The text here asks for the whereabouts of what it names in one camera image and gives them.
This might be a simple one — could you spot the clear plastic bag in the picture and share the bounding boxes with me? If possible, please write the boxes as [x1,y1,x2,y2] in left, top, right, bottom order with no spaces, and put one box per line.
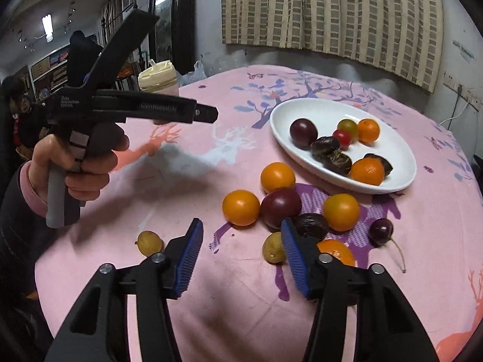
[177,61,207,87]

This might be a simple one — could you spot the wrinkled dark passion fruit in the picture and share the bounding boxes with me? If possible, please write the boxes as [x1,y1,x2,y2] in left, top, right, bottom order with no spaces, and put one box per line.
[364,153,393,176]

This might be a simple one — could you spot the beige checked curtain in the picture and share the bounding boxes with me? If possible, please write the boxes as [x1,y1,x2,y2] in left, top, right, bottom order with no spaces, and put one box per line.
[221,0,444,92]

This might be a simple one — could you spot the yellow-orange fruit table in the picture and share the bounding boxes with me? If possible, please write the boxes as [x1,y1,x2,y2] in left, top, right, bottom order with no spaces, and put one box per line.
[322,194,360,233]

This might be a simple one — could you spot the small orange far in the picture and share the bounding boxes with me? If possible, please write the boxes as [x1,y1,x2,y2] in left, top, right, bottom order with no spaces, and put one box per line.
[357,119,380,145]

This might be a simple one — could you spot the large orange mandarin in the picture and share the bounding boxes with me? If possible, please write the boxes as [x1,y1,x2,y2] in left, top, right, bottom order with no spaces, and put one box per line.
[350,158,385,186]

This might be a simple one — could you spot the wrinkled passion fruit left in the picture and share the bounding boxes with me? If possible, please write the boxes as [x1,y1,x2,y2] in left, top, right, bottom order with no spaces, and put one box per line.
[309,136,341,161]

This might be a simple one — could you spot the person's left hand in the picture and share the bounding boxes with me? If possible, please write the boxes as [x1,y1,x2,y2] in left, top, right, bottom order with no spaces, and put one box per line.
[21,134,129,216]

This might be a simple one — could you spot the white wall power strip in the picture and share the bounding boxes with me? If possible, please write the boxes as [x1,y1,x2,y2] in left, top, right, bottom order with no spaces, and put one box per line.
[443,70,482,112]

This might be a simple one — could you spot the orange fruit table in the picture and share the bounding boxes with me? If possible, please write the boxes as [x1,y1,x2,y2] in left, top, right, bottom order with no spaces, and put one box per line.
[222,190,260,227]
[260,162,296,193]

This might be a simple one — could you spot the wrinkled passion fruit table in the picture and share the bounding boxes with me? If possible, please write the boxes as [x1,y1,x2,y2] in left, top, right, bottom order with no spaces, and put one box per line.
[294,213,330,240]

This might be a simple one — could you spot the dark purple plum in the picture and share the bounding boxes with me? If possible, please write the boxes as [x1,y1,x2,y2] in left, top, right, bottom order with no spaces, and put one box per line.
[290,119,318,150]

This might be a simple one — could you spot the cream lidded drink cup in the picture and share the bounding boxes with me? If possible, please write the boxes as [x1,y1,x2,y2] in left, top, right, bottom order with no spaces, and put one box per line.
[138,59,179,97]

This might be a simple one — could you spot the dark framed mirror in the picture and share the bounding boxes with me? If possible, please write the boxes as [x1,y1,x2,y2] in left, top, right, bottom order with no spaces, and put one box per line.
[148,0,196,75]

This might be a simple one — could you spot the orange mandarin on table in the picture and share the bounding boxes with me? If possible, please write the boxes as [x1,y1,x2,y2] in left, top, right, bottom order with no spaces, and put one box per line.
[317,240,356,266]

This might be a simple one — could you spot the green-orange tomato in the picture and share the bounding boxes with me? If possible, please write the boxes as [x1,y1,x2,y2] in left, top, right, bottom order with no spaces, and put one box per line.
[337,119,359,142]

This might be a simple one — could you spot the red cherry tomato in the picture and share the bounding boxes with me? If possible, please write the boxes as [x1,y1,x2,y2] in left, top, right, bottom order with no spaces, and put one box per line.
[332,129,352,151]

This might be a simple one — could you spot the small yellow fruit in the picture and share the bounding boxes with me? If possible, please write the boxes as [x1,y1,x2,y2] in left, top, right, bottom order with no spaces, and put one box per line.
[262,231,286,265]
[135,230,165,257]

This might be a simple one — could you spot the white oval plate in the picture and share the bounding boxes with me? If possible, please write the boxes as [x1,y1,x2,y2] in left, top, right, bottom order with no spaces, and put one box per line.
[270,98,417,195]

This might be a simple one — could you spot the wrinkled passion fruit middle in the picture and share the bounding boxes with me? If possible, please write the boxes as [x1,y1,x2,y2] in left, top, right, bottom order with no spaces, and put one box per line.
[322,151,352,176]

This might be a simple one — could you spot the person's left forearm sleeve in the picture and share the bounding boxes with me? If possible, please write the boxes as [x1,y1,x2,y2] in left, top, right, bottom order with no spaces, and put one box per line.
[1,162,55,296]

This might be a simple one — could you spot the white power cable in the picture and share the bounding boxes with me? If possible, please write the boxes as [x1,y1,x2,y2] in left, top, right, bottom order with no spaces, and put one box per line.
[438,99,471,127]

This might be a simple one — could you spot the pink printed tablecloth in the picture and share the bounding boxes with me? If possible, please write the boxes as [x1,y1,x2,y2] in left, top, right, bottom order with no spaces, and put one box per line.
[36,65,482,361]

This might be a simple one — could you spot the dark cherry with stem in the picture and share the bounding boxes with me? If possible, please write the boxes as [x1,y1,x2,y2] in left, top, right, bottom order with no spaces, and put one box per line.
[368,218,407,274]

